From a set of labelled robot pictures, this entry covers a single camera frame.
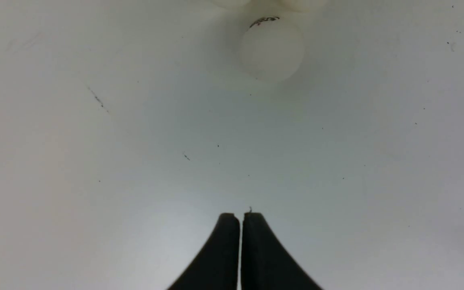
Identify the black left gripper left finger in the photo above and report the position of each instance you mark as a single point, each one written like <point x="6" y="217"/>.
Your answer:
<point x="216" y="265"/>

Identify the white ping-pong ball with logo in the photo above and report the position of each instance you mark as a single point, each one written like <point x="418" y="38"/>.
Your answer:
<point x="304" y="5"/>

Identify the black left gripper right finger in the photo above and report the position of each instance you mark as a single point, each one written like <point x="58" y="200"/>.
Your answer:
<point x="265" y="263"/>

